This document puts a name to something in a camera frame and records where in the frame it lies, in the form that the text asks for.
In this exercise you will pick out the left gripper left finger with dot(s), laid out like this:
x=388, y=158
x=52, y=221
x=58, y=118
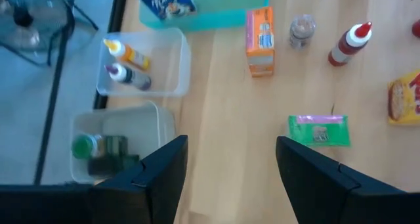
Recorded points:
x=144, y=191

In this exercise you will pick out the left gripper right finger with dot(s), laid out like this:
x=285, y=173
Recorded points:
x=328, y=191

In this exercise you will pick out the purple food colouring bottle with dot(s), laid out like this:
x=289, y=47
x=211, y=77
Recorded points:
x=134, y=79

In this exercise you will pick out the orange food colouring bottle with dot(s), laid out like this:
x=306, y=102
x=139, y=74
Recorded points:
x=134, y=58

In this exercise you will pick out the orange snack box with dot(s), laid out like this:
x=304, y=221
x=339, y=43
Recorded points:
x=260, y=53

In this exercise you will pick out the dark blue cereal box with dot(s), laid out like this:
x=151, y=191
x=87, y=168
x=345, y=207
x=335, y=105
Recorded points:
x=167, y=2

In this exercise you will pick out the green cereal box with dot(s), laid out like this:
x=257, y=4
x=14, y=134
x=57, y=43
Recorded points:
x=318, y=132

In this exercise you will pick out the frosted white plastic bin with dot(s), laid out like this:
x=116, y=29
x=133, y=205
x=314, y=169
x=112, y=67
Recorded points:
x=138, y=122

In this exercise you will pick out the yellow Corn Pops box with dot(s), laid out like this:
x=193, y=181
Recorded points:
x=405, y=99

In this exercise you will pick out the clear plastic bin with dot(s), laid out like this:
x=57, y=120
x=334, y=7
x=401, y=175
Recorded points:
x=167, y=53

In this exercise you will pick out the red food colouring bottle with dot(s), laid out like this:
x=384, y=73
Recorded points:
x=344, y=48
x=416, y=28

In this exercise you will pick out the small brown spice jar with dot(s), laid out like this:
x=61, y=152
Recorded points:
x=302, y=31

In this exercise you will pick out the teal plastic tray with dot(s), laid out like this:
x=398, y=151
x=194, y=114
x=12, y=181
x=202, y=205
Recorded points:
x=229, y=7

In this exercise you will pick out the black floor fan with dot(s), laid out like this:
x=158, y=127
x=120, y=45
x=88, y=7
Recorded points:
x=21, y=17

